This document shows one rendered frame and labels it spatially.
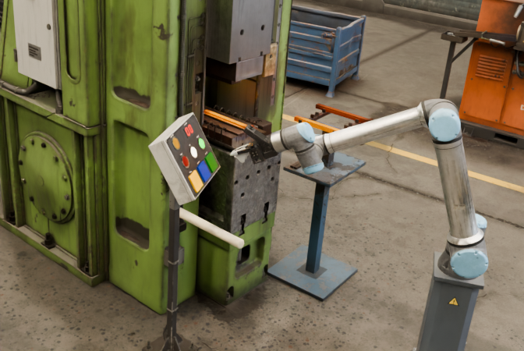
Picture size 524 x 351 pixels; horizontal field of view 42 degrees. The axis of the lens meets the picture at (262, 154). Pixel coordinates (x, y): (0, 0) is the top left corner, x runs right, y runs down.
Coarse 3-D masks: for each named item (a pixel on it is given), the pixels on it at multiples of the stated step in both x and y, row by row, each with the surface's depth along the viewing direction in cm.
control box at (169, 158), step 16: (192, 112) 297; (176, 128) 280; (192, 128) 291; (160, 144) 269; (192, 144) 287; (208, 144) 301; (160, 160) 271; (176, 160) 271; (192, 160) 283; (176, 176) 272; (176, 192) 275; (192, 192) 274
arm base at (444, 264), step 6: (444, 252) 307; (438, 258) 311; (444, 258) 305; (450, 258) 302; (438, 264) 308; (444, 264) 305; (450, 264) 302; (444, 270) 304; (450, 270) 302; (450, 276) 302; (456, 276) 301
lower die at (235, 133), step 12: (204, 108) 358; (204, 120) 346; (216, 120) 347; (240, 120) 349; (204, 132) 341; (216, 132) 336; (228, 132) 336; (240, 132) 335; (228, 144) 332; (240, 144) 337
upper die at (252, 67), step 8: (208, 64) 326; (216, 64) 322; (224, 64) 319; (232, 64) 316; (240, 64) 316; (248, 64) 321; (256, 64) 326; (208, 72) 327; (216, 72) 324; (224, 72) 321; (232, 72) 317; (240, 72) 318; (248, 72) 323; (256, 72) 328; (232, 80) 319
